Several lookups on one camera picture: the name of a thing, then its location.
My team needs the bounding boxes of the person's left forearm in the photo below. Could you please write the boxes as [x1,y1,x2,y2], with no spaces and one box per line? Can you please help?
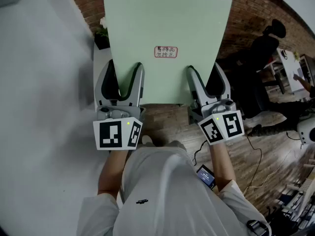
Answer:
[97,148,134,197]

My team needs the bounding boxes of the person's white shoe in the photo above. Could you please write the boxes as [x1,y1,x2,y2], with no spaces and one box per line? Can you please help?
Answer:
[141,135,154,147]

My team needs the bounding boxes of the black screen device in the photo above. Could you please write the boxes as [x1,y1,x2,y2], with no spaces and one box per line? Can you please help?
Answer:
[196,164,217,190]

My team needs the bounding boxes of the white background desk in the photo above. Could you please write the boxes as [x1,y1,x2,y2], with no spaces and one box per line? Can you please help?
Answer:
[276,47,315,94]

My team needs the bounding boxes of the black cable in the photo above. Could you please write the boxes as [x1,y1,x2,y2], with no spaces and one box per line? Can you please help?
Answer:
[192,140,210,167]

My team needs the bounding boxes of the white round machine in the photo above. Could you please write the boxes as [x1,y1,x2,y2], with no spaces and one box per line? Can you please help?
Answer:
[296,118,315,148]

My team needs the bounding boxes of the pale floor cable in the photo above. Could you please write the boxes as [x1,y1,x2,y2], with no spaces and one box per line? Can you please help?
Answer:
[243,131,264,195]

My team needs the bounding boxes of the cluttered equipment cart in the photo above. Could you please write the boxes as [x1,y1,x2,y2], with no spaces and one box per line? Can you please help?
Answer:
[267,156,315,232]

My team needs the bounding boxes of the black office chair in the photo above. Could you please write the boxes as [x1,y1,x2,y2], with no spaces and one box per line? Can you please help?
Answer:
[235,18,287,119]

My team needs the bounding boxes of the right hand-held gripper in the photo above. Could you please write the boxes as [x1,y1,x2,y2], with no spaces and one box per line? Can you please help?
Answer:
[188,61,245,146]

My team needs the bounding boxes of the pale green cloth sheet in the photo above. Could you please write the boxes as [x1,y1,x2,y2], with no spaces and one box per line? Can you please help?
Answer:
[102,0,233,106]

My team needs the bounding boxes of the person's light trousers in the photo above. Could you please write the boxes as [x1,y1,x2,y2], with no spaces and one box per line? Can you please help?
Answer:
[168,140,188,152]

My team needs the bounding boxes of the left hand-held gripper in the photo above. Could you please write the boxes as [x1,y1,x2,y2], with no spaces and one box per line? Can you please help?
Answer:
[93,59,146,151]

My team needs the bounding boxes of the black flower pot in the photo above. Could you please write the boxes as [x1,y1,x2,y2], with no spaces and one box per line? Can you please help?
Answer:
[94,32,111,50]

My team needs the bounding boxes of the person's right forearm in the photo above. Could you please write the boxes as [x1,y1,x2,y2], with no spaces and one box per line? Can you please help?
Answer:
[208,138,237,194]

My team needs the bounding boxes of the person's white shirt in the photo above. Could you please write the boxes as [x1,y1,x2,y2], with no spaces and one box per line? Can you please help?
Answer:
[76,146,272,236]

